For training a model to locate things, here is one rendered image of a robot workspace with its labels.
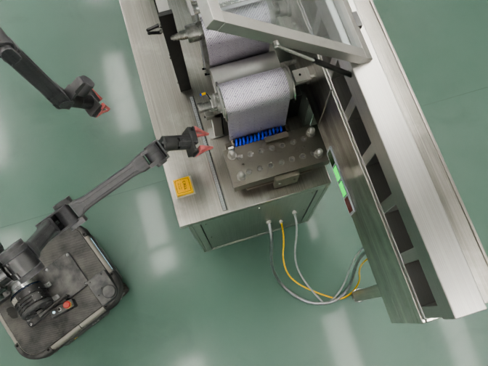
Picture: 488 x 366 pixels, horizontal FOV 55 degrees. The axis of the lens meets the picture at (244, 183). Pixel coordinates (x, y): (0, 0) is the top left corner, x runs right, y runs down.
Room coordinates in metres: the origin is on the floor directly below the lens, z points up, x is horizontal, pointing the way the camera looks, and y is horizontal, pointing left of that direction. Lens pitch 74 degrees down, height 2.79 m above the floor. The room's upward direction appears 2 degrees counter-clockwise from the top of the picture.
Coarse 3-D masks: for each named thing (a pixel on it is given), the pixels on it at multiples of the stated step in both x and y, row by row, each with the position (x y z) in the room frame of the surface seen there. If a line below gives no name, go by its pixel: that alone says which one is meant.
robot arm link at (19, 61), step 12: (0, 48) 0.75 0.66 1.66; (12, 48) 0.76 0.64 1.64; (12, 60) 0.74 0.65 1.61; (24, 60) 0.78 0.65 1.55; (24, 72) 0.76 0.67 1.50; (36, 72) 0.78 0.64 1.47; (36, 84) 0.76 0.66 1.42; (48, 84) 0.78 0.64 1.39; (48, 96) 0.76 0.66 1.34; (60, 96) 0.78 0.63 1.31; (60, 108) 0.76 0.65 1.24
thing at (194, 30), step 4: (188, 24) 1.01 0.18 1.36; (192, 24) 1.01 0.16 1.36; (196, 24) 1.01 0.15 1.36; (200, 24) 1.01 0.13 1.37; (188, 28) 0.99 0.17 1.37; (192, 28) 0.99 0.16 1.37; (196, 28) 0.99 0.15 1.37; (200, 28) 0.99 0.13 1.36; (188, 32) 0.98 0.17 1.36; (192, 32) 0.98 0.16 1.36; (196, 32) 0.98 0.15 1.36; (200, 32) 0.98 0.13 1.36; (188, 36) 0.97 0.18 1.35; (192, 36) 0.97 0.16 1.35; (196, 36) 0.97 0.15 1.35; (200, 36) 0.97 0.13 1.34; (204, 36) 0.97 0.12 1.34; (188, 40) 0.98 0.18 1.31; (192, 40) 0.96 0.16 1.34; (196, 40) 0.97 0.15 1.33
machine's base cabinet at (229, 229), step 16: (304, 192) 0.52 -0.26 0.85; (320, 192) 0.54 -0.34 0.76; (256, 208) 0.47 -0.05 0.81; (272, 208) 0.49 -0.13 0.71; (288, 208) 0.51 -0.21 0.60; (304, 208) 0.53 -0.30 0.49; (208, 224) 0.41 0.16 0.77; (224, 224) 0.43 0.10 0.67; (240, 224) 0.45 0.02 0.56; (256, 224) 0.47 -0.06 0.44; (272, 224) 0.49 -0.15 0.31; (288, 224) 0.52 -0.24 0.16; (208, 240) 0.41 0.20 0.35; (224, 240) 0.42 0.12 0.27; (240, 240) 0.44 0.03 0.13
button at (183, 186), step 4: (188, 176) 0.59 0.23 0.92; (176, 180) 0.57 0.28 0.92; (180, 180) 0.57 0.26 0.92; (184, 180) 0.57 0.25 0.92; (188, 180) 0.57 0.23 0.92; (176, 184) 0.55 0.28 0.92; (180, 184) 0.55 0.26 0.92; (184, 184) 0.55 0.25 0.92; (188, 184) 0.55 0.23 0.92; (176, 188) 0.54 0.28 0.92; (180, 188) 0.54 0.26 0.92; (184, 188) 0.54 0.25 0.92; (188, 188) 0.54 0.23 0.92; (176, 192) 0.52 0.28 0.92; (180, 192) 0.52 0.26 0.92; (184, 192) 0.52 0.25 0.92; (188, 192) 0.52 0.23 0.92; (192, 192) 0.52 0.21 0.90; (180, 196) 0.51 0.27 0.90
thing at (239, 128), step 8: (264, 112) 0.74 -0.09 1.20; (272, 112) 0.75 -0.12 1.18; (280, 112) 0.75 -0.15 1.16; (240, 120) 0.71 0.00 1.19; (248, 120) 0.72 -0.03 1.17; (256, 120) 0.73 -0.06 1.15; (264, 120) 0.74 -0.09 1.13; (272, 120) 0.75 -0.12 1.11; (280, 120) 0.76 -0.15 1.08; (232, 128) 0.71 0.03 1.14; (240, 128) 0.71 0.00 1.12; (248, 128) 0.72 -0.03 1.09; (256, 128) 0.73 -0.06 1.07; (264, 128) 0.74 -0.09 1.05; (272, 128) 0.75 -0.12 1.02; (232, 136) 0.71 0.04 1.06; (240, 136) 0.71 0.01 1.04
